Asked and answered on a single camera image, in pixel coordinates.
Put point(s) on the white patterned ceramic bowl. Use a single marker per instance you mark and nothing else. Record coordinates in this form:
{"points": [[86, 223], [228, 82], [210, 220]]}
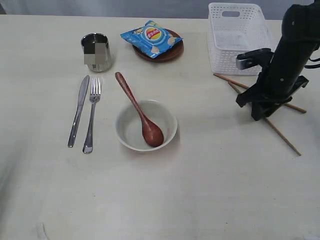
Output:
{"points": [[128, 125]]}

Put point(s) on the red-brown wooden spoon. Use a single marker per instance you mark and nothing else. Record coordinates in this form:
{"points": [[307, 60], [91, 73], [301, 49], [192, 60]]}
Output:
{"points": [[151, 133]]}

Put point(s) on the silver fork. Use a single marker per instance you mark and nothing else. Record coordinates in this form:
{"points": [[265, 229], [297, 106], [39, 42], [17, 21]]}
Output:
{"points": [[95, 96]]}

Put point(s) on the shiny steel cup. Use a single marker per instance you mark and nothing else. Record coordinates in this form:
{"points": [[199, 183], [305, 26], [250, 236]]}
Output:
{"points": [[96, 50]]}

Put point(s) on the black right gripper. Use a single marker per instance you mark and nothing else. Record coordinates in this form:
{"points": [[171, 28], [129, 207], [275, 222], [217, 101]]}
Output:
{"points": [[272, 94]]}

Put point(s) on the brown round plate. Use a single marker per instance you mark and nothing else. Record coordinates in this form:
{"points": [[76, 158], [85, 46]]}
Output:
{"points": [[171, 54]]}

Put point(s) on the blue chips bag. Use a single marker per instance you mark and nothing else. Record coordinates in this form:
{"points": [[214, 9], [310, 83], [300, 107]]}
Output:
{"points": [[151, 39]]}

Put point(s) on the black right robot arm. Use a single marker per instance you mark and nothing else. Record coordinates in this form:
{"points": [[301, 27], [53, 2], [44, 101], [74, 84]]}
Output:
{"points": [[280, 75]]}

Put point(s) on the white perforated plastic basket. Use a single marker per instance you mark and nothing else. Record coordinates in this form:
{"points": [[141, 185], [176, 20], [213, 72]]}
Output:
{"points": [[233, 29]]}

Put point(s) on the brown wooden chopstick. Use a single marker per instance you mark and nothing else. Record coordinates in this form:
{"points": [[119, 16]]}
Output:
{"points": [[296, 108], [235, 86]]}

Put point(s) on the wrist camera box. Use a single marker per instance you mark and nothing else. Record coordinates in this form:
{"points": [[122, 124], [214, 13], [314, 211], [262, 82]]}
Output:
{"points": [[259, 57]]}

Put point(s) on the silver table knife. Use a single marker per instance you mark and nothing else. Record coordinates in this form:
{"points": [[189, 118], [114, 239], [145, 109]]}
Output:
{"points": [[80, 103]]}

